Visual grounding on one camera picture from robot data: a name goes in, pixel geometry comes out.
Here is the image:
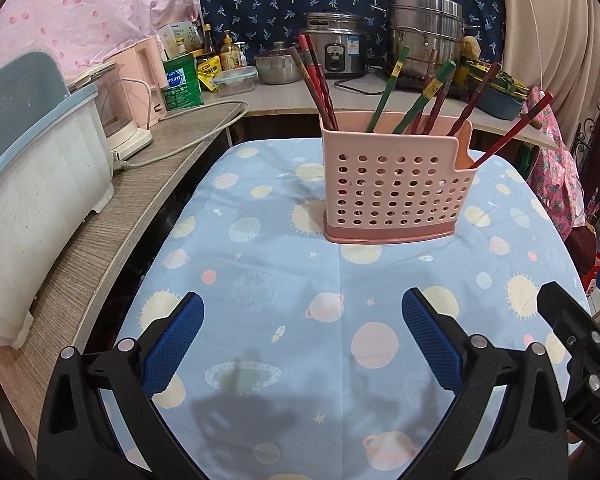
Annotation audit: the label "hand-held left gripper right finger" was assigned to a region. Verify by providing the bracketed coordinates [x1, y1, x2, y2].
[401, 286, 574, 480]

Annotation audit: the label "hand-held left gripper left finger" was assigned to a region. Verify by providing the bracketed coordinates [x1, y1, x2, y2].
[36, 291, 206, 480]

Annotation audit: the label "pink perforated chopstick holder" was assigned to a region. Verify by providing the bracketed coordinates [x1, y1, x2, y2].
[320, 112, 480, 245]

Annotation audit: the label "red patterned chopstick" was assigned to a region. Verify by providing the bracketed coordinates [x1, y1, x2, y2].
[466, 91, 554, 170]
[412, 82, 452, 135]
[298, 33, 337, 130]
[304, 35, 340, 131]
[447, 62, 502, 137]

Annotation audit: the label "green chopstick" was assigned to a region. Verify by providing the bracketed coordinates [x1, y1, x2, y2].
[367, 46, 411, 133]
[392, 60, 457, 135]

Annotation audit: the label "dark brown chopstick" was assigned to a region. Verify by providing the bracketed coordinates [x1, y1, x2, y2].
[288, 47, 332, 130]

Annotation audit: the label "pink pineapple-print apron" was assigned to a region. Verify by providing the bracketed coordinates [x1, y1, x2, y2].
[526, 85, 592, 242]

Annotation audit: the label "blue planet-print tablecloth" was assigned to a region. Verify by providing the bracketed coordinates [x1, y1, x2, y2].
[102, 135, 595, 480]

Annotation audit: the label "white dish rack grey lid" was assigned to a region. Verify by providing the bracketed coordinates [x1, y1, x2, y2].
[0, 49, 117, 352]

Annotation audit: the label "blue yellow stacked bowls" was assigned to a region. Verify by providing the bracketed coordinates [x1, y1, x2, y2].
[461, 58, 529, 122]

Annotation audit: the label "white blender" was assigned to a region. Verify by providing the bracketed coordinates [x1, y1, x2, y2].
[69, 60, 154, 159]

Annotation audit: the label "green tin can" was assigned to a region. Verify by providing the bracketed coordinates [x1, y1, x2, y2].
[161, 54, 205, 112]

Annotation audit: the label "pink electric kettle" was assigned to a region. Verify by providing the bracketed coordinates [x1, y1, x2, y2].
[121, 36, 169, 129]

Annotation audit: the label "clear lidded food container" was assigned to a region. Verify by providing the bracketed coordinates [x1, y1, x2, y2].
[212, 67, 259, 98]

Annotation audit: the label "yellow packet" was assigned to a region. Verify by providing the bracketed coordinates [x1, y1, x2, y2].
[195, 57, 222, 93]

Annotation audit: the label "beige curtain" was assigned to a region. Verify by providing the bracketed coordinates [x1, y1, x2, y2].
[499, 0, 600, 113]

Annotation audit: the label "yellow loofah sponge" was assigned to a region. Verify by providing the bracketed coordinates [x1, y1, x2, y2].
[460, 35, 483, 61]

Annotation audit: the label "small steel pot glass lid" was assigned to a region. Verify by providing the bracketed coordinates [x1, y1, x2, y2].
[254, 41, 302, 86]

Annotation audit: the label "yellow pump bottle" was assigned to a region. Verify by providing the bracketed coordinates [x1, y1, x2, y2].
[219, 30, 241, 72]

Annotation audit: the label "white green carton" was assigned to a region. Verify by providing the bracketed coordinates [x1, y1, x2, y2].
[158, 20, 201, 62]

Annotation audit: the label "steel stacked steamer pot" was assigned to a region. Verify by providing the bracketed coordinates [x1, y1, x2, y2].
[385, 0, 467, 82]

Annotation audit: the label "steel rice cooker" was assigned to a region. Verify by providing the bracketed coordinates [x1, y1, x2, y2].
[302, 11, 369, 79]

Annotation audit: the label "pink dotted curtain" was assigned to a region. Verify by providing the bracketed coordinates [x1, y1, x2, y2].
[0, 0, 202, 92]

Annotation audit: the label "navy leaf-print cloth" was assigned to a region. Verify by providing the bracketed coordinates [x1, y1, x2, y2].
[198, 0, 507, 69]

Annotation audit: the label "white power cord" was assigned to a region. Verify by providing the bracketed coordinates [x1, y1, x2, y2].
[111, 99, 249, 169]

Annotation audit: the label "black power cable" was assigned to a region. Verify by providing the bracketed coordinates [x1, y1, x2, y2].
[331, 76, 387, 97]

